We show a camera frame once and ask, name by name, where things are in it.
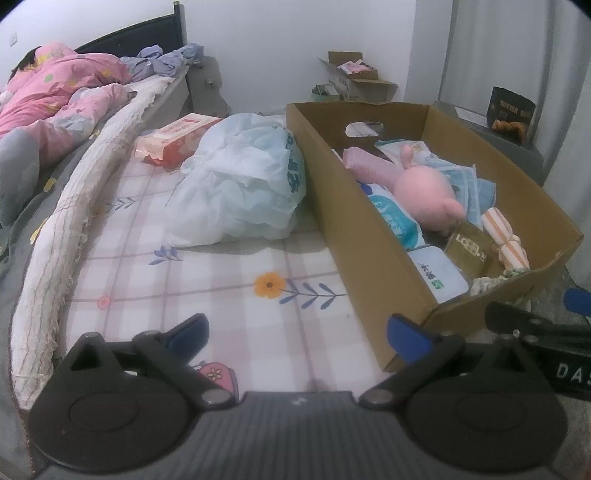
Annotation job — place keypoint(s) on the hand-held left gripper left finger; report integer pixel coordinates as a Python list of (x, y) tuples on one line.
[(189, 332)]

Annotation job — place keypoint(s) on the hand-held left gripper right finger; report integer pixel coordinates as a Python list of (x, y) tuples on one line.
[(408, 337)]

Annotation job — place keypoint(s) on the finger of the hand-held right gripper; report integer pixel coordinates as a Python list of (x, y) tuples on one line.
[(578, 302), (508, 318)]

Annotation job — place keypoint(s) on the green cloth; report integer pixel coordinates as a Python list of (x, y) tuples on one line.
[(485, 284)]

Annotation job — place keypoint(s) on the white green wipes packet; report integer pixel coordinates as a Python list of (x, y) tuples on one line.
[(436, 272)]

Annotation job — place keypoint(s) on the gold foil packet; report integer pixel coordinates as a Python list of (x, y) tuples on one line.
[(471, 244)]

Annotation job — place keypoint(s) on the large cardboard box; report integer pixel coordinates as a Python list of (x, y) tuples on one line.
[(369, 258)]

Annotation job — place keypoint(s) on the orange striped cloth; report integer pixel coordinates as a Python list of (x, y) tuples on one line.
[(501, 230)]

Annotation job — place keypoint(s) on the blue and white wipes packet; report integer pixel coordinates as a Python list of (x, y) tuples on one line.
[(397, 219)]

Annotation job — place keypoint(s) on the pink plush toy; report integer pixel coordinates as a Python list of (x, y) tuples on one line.
[(425, 194)]

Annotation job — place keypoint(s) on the pink striped cloth roll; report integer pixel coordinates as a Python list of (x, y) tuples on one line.
[(364, 164)]

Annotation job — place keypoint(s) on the clear bag with yellow packet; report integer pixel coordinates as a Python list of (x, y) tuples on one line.
[(392, 147)]

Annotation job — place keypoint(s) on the white plastic bag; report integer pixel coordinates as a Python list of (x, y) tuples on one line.
[(231, 184)]

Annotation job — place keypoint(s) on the grey cabinet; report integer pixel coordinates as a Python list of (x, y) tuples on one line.
[(508, 152)]

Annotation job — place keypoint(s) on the white fringed blanket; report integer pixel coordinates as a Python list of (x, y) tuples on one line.
[(69, 207)]

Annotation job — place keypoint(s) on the pink and red tissue pack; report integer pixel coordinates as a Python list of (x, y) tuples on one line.
[(175, 138)]

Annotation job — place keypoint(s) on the black snack bag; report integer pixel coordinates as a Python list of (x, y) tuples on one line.
[(510, 108)]

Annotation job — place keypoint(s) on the white paper sheet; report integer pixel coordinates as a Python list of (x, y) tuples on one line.
[(471, 116)]

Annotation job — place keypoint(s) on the small open cardboard box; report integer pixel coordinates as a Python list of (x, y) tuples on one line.
[(369, 90)]

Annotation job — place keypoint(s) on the white curtain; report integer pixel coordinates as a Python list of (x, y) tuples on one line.
[(531, 46)]

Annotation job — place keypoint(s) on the purple grey cloth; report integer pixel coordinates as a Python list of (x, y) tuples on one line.
[(161, 62)]

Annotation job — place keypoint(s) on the pink packet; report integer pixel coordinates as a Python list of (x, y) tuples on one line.
[(358, 68)]

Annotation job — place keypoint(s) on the pink patterned quilt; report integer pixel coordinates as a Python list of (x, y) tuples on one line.
[(60, 83)]

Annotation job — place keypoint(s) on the black bed headboard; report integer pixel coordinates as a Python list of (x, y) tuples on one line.
[(138, 32)]

